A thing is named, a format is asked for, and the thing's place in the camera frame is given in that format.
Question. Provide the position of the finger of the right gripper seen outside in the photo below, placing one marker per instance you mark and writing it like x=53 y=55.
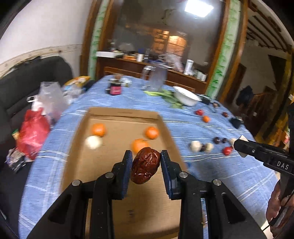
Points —
x=258 y=151

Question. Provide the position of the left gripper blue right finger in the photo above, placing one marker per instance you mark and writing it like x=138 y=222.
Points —
x=170 y=172

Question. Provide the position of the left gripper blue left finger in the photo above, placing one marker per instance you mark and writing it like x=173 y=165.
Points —
x=122 y=172

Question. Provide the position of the large red date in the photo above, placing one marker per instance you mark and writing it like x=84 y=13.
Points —
x=145 y=165

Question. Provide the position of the white puffed cake one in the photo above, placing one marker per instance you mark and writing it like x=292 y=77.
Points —
x=93 y=142

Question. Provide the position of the small orange tangerine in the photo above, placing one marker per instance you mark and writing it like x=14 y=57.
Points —
x=98 y=129

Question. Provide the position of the right bare hand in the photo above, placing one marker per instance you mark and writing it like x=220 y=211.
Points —
x=274 y=206

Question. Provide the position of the white puffed cake two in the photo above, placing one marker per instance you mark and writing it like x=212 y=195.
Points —
x=196 y=146

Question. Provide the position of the small dark date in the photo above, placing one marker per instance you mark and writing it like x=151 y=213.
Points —
x=203 y=147

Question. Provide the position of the white puffed cake four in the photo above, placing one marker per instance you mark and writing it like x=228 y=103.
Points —
x=232 y=140

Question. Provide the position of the cardboard tray box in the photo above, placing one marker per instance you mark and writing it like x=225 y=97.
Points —
x=102 y=201

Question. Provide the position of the near red tomato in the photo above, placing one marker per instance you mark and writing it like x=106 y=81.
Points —
x=227 y=150

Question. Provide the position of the red tomato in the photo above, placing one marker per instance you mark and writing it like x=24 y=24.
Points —
x=227 y=150
x=199 y=112

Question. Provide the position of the white puffed cake three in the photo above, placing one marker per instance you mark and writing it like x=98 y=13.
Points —
x=209 y=147

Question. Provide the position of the black pouch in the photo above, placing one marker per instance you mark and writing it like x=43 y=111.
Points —
x=236 y=122

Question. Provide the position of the dark red date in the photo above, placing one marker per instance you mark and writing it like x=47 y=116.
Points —
x=224 y=140

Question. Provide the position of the blue plaid tablecloth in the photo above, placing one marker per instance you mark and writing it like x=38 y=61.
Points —
x=193 y=130

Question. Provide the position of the dark plum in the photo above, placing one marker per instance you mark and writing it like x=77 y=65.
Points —
x=216 y=140

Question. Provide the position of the far red tomato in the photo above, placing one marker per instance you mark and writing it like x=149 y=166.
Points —
x=199 y=112

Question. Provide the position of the green leafy vegetable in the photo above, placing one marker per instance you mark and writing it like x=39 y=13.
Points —
x=168 y=96

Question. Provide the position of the white bowl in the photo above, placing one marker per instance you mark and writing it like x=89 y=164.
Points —
x=185 y=96

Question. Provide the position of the black power adapter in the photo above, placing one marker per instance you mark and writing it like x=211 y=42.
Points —
x=206 y=100

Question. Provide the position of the pink labelled jar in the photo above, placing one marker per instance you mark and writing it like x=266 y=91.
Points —
x=115 y=86

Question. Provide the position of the clear plastic pitcher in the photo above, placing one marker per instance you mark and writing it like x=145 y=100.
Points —
x=154 y=77

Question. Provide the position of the red plastic bag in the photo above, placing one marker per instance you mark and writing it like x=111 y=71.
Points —
x=33 y=132

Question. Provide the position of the clear plastic bag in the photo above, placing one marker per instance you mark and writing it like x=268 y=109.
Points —
x=50 y=99

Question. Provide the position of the white carton box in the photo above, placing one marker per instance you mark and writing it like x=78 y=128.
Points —
x=188 y=67

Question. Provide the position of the wooden sideboard cabinet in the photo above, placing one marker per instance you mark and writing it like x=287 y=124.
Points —
x=108 y=64

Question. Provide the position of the white plastic bag on cabinet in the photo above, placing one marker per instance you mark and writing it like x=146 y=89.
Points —
x=174 y=61

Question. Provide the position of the black sofa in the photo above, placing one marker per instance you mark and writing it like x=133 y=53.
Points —
x=24 y=81

